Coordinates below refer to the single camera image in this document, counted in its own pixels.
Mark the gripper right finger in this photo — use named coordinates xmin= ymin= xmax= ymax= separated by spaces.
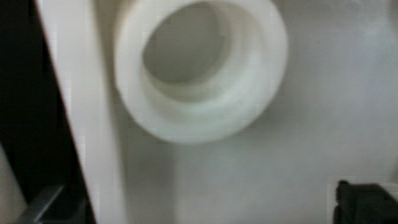
xmin=332 ymin=180 xmax=398 ymax=224

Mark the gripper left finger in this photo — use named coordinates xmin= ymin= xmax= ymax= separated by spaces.
xmin=14 ymin=185 xmax=87 ymax=224

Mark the white square table top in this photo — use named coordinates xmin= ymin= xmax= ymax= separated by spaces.
xmin=36 ymin=0 xmax=398 ymax=224

